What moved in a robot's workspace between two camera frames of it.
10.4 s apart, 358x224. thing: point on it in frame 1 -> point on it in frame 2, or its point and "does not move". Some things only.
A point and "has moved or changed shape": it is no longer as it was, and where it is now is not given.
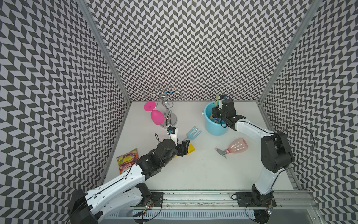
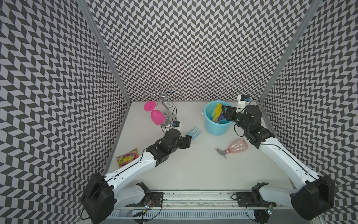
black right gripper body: [219, 113] -> [237, 117]
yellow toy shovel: [190, 149] has moved or changed shape
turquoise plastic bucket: [213, 124] does not move
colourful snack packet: [126, 160] does not move
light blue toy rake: [190, 134] does not move
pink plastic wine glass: [156, 116] does not move
